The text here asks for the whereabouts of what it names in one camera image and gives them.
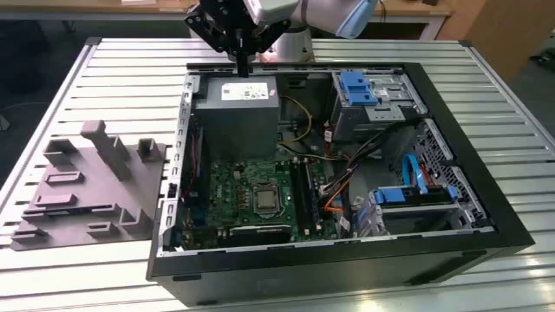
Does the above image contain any wooden cabinet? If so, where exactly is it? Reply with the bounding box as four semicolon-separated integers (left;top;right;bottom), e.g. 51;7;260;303
438;0;555;84

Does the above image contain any blue disk carrier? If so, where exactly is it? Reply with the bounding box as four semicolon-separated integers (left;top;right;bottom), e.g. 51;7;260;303
371;185;460;206

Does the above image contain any blue plastic rail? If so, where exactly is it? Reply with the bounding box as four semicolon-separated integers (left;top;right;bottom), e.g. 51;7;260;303
355;209;378;238

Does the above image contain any silver drive cage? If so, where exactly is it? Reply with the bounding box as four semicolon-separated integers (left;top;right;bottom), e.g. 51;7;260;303
331;70;430;141

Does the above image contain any yellow wire bundle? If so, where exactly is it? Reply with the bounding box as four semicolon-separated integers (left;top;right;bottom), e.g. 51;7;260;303
276;95;314;144

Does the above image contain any black graphics card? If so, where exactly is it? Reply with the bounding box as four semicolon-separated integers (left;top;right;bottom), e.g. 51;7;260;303
216;223;294;250

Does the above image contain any black PC case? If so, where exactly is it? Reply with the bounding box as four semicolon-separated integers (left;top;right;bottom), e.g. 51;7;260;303
146;61;537;308

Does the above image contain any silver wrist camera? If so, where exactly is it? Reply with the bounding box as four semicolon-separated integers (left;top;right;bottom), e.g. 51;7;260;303
242;0;302;27

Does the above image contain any grey parts rack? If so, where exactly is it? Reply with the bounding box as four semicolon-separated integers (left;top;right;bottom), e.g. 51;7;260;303
8;120;172;252

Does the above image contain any metal socket cover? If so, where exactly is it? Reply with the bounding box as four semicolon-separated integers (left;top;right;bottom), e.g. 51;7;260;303
250;183;286;218

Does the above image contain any silver CPU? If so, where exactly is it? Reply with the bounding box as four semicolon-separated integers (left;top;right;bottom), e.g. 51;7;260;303
254;189;279;209

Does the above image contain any green motherboard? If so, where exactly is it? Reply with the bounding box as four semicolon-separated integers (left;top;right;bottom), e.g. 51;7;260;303
180;159;348;251

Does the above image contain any grey power supply unit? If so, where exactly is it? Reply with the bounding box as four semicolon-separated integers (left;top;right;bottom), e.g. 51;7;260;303
192;76;282;163

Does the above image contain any silver disk bay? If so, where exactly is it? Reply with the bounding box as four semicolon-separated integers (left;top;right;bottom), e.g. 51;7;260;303
368;185;495;235

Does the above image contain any wooden desk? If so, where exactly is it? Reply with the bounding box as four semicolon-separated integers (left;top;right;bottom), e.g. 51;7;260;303
0;0;455;42

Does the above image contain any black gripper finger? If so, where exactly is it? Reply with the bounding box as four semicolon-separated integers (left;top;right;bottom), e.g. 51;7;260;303
183;8;244;78
243;18;294;78

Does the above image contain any blue flat data cable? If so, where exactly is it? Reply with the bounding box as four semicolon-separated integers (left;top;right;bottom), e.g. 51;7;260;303
402;154;431;196

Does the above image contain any blue plastic drive latch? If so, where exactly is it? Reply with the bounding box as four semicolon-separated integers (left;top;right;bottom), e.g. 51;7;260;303
340;71;378;107

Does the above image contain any orange red wire bundle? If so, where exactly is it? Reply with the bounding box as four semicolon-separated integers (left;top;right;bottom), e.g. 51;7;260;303
323;191;348;213

